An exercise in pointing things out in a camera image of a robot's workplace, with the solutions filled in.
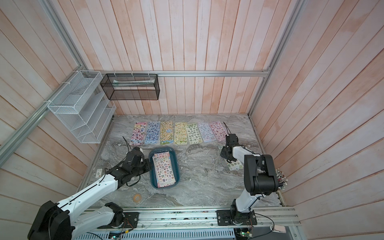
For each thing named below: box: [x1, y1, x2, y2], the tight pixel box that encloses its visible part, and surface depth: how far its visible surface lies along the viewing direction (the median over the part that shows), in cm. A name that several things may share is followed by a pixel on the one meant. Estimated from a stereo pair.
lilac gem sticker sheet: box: [197, 122, 217, 143], surface depth 113 cm
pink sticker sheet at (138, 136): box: [129, 121, 148, 146], surface depth 111 cm
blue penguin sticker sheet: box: [144, 121, 161, 145], surface depth 110 cm
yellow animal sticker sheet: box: [160, 121, 174, 145], surface depth 112 cm
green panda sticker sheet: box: [173, 122, 187, 145], surface depth 112 cm
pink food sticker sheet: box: [152, 151, 176, 189], surface depth 90 cm
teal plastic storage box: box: [148, 147, 180, 189], surface depth 90 cm
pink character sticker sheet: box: [209, 121, 227, 142], surface depth 113 cm
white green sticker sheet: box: [185, 123, 203, 145], surface depth 112 cm
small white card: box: [95, 168, 103, 178], surface depth 90 cm
